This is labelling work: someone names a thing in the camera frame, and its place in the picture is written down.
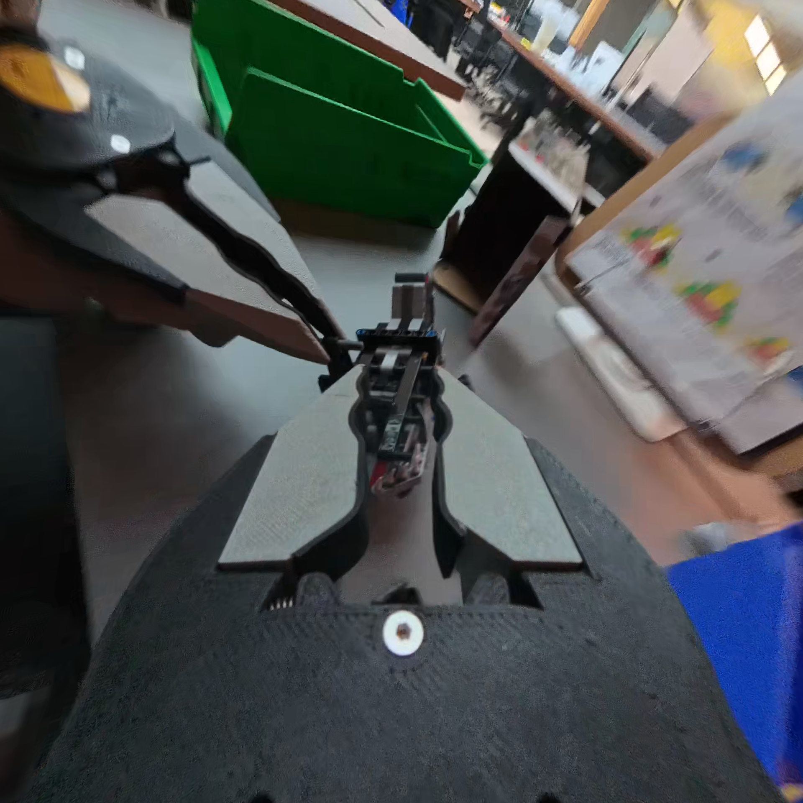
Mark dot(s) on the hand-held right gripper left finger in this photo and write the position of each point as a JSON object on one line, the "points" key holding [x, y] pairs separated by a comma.
{"points": [[295, 495]]}

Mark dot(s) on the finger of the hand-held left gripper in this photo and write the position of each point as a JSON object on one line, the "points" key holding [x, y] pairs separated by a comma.
{"points": [[188, 251], [252, 219]]}

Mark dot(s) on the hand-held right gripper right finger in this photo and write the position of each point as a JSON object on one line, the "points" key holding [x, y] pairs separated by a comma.
{"points": [[503, 495]]}

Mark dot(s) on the grey red lego vehicle model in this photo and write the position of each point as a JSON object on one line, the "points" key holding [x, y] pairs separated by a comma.
{"points": [[402, 363]]}

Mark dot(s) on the blue plastic bin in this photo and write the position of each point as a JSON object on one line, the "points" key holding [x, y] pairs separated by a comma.
{"points": [[740, 627]]}

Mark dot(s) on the black lego set box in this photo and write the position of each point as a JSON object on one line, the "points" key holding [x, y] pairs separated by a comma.
{"points": [[503, 219]]}

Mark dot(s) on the person's left hand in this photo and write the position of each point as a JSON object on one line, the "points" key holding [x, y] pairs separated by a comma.
{"points": [[63, 288]]}

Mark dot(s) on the green plastic bin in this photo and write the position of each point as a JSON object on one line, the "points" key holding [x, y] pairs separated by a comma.
{"points": [[327, 143]]}

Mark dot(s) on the grey work table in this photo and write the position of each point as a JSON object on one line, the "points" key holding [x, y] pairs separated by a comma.
{"points": [[389, 43], [584, 100]]}

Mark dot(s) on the person's black jacket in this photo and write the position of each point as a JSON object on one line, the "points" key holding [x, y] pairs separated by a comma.
{"points": [[38, 502]]}

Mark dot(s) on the printed instruction sheet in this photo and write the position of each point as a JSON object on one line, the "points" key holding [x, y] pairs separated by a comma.
{"points": [[721, 251]]}

